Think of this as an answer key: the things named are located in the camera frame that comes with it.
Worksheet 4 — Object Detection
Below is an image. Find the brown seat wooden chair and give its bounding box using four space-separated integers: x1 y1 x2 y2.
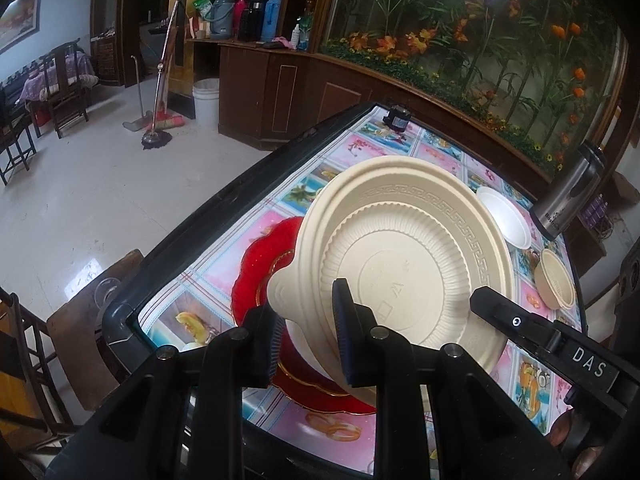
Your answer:
0 249 146 441

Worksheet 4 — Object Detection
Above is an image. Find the stainless steel thermos jug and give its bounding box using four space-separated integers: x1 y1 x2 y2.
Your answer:
530 141 607 242

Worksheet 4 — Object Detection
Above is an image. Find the beige plastic bowl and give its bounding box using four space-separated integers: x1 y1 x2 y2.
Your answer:
534 247 577 311

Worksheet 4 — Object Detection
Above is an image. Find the clear drinking glass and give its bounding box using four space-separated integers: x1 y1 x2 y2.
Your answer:
92 276 123 311

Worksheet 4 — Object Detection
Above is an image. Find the grey dustpan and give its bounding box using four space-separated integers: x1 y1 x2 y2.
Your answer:
121 55 151 133

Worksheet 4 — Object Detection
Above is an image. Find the framed wall picture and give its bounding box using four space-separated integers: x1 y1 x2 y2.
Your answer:
0 0 43 55

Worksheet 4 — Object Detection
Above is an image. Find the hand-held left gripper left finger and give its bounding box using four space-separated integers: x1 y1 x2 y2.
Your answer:
45 305 288 480

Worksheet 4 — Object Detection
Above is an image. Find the table with purple cloth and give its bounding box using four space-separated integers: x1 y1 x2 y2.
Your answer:
17 52 98 106

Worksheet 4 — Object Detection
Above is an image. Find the blue thermos flask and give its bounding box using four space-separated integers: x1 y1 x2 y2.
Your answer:
261 0 284 43

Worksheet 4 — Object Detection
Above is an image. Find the metal pole mop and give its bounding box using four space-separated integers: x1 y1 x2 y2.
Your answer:
140 0 182 151

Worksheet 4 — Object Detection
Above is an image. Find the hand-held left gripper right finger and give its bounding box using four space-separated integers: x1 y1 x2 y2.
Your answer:
332 278 573 480

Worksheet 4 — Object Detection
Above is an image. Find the red thermos flask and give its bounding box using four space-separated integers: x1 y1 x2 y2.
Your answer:
233 0 248 41

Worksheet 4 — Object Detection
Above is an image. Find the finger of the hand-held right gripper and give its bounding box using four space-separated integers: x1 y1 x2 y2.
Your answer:
470 286 566 356

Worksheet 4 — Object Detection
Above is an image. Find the white foam bowl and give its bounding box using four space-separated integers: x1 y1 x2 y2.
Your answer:
282 317 381 407
475 186 532 250

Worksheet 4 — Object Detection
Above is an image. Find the teal thermos jug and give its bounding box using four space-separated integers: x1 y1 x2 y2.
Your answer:
209 0 236 40

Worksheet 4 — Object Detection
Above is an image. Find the white plastic bucket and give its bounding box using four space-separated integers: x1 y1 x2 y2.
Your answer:
192 78 221 130

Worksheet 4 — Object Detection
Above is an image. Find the person's right hand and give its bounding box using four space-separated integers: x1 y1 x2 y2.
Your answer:
547 407 608 480

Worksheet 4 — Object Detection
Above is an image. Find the small dark jar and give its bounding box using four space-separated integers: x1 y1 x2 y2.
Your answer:
382 105 413 135

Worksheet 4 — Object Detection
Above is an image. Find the glass case with artificial flowers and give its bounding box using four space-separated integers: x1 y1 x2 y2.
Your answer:
320 0 631 176

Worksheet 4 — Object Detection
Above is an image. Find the colourful fruit print tablecloth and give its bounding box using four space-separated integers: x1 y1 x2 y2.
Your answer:
137 107 583 476

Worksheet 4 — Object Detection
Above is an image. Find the dark wooden chair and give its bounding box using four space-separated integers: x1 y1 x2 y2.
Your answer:
0 80 38 186
40 37 91 140

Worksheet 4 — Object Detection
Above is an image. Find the colourful broom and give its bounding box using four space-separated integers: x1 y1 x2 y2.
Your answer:
150 110 186 131

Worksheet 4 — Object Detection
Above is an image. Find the beige disposable plate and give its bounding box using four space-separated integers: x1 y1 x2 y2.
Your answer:
266 156 516 391

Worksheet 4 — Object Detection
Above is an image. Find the black framed table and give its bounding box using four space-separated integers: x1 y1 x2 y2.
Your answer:
100 101 588 480

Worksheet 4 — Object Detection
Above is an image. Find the dark wooden display cabinet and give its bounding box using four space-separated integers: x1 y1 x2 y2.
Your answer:
185 35 556 196

